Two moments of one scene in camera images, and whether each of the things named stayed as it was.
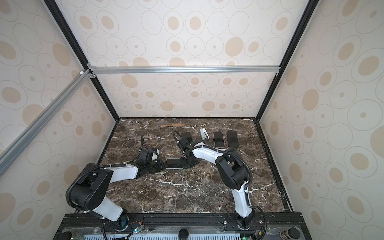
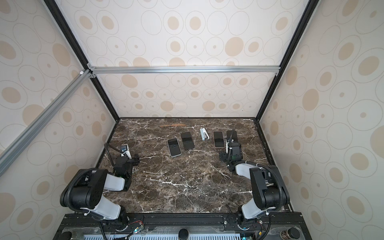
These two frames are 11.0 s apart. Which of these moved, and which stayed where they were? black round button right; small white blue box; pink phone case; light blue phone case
Moved: light blue phone case
Stayed: black round button right; small white blue box; pink phone case
